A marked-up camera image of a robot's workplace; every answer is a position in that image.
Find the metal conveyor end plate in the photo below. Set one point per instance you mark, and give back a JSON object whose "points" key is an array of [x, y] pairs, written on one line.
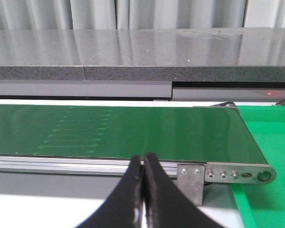
{"points": [[243, 173]]}

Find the green plastic tray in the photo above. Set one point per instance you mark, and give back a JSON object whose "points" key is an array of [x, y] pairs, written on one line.
{"points": [[263, 206]]}

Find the aluminium conveyor side rail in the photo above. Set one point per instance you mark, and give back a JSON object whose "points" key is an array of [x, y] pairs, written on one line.
{"points": [[56, 165]]}

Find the grey cabinet front panel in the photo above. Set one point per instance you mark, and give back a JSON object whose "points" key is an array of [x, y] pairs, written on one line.
{"points": [[143, 90]]}

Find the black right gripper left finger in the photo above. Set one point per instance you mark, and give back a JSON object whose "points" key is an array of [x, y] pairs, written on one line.
{"points": [[124, 206]]}

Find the green conveyor belt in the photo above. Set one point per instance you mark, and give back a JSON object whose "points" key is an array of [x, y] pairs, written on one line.
{"points": [[206, 134]]}

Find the grey stone countertop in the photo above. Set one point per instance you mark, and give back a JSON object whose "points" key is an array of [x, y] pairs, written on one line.
{"points": [[248, 55]]}

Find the white pleated curtain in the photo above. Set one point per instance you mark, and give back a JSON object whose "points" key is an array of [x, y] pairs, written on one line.
{"points": [[140, 14]]}

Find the metal conveyor mounting bracket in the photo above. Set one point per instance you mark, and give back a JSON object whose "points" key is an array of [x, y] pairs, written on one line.
{"points": [[190, 181]]}

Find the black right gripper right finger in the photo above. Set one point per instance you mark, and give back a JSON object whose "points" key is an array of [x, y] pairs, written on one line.
{"points": [[166, 205]]}

